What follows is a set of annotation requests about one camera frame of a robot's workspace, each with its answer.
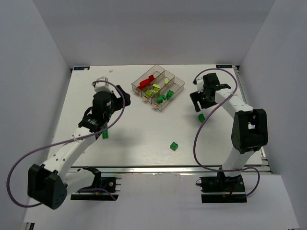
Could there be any aluminium front rail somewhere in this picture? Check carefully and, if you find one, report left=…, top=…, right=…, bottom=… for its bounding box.
left=68, top=166, right=271, bottom=173

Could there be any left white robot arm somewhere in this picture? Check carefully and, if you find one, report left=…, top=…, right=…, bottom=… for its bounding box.
left=27, top=80, right=131, bottom=209

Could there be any long green lego brick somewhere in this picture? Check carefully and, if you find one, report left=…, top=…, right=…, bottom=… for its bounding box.
left=102, top=130, right=109, bottom=139

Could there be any middle clear plastic bin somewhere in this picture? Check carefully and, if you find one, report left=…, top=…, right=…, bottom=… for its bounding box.
left=141, top=70, right=175, bottom=103

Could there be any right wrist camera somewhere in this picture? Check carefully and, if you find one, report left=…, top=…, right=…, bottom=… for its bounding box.
left=193, top=78, right=204, bottom=93

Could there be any left blue label sticker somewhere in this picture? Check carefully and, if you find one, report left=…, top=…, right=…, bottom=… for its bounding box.
left=73, top=66, right=90, bottom=71

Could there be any clear plastic bin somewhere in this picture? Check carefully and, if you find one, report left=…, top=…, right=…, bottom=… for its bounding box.
left=151, top=77, right=185, bottom=111
left=141, top=70, right=175, bottom=103
left=131, top=65, right=165, bottom=96

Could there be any green lego brick bottom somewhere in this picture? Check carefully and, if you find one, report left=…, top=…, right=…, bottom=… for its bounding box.
left=170, top=142, right=178, bottom=151

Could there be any red L lego stack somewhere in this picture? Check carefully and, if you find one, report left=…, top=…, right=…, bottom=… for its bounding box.
left=138, top=75, right=155, bottom=90

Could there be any right blue label sticker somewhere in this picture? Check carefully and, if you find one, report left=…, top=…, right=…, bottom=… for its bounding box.
left=215, top=64, right=233, bottom=69

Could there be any blue label sticker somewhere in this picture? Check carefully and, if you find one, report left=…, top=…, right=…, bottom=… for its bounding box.
left=73, top=66, right=90, bottom=71
left=215, top=64, right=233, bottom=69

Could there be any far clear plastic bin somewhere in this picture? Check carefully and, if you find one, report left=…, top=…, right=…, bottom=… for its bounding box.
left=131, top=65, right=165, bottom=96

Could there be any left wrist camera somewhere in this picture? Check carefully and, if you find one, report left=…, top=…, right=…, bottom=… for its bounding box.
left=92, top=76, right=111, bottom=93

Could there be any green lego from stack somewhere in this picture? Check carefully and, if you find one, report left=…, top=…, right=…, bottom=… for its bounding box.
left=166, top=90, right=174, bottom=99

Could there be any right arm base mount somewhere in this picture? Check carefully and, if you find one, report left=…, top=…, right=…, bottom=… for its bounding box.
left=195, top=172, right=247, bottom=204

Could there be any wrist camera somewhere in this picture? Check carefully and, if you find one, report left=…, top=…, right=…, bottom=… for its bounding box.
left=92, top=76, right=111, bottom=93
left=193, top=78, right=204, bottom=93

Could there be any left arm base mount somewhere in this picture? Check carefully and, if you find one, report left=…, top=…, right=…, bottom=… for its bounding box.
left=64, top=166, right=121, bottom=201

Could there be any near clear plastic bin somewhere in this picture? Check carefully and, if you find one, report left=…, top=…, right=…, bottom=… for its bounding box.
left=151, top=77, right=185, bottom=111

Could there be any small green square lego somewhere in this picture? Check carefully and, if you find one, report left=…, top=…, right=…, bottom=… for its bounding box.
left=157, top=94, right=166, bottom=104

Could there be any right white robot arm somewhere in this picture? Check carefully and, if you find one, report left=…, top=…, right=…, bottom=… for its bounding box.
left=190, top=73, right=268, bottom=178

